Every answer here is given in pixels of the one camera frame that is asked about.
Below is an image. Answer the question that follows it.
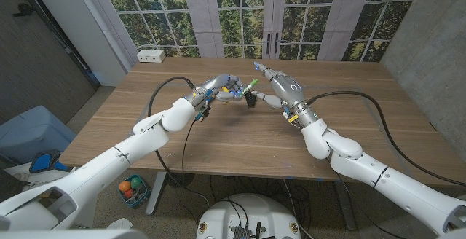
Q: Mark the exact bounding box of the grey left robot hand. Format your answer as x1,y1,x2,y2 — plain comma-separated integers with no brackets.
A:
186,73,247,109

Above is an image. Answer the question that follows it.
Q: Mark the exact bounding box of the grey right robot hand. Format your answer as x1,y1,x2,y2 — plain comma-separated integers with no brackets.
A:
250,61,317,128

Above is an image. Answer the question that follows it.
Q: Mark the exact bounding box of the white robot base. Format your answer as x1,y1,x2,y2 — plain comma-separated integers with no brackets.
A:
196,194,302,239

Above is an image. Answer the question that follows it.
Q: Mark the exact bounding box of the teal toy basket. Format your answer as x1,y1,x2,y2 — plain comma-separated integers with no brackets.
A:
118,174,151,208

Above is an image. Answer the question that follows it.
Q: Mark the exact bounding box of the printed window forest backdrop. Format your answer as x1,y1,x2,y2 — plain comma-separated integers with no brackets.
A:
78,0,427,63

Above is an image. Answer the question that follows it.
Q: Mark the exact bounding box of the white power box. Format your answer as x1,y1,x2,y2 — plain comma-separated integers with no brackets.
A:
137,49,166,63

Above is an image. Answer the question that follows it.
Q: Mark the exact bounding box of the black round floor fan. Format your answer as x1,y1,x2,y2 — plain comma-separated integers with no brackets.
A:
166,172,196,189

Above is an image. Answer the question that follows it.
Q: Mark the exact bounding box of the white table leg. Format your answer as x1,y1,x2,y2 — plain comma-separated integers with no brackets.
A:
146,171,167,216

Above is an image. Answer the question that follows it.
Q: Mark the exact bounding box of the grey table leg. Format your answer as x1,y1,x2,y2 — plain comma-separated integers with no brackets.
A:
333,180,358,232

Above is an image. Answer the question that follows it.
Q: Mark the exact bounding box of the blue black padded object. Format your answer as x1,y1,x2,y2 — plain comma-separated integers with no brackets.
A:
28,149,70,174

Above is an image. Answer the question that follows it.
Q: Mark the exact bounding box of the blue-grey storage bin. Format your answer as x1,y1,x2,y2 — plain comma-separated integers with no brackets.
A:
0,105,76,165

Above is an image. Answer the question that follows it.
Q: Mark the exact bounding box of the white robot chest shell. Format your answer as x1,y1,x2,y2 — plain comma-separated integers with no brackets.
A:
0,229,149,239

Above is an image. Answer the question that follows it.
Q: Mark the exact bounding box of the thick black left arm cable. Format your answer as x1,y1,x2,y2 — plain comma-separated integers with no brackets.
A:
147,76,212,200

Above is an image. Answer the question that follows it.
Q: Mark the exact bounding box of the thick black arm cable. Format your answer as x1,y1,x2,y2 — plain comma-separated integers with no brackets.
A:
147,76,212,200
304,90,466,188

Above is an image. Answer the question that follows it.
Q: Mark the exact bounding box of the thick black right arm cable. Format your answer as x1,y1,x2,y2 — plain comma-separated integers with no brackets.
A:
304,90,466,188

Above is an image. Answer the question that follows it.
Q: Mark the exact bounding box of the black door handle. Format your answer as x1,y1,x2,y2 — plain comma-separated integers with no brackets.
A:
12,2,36,17

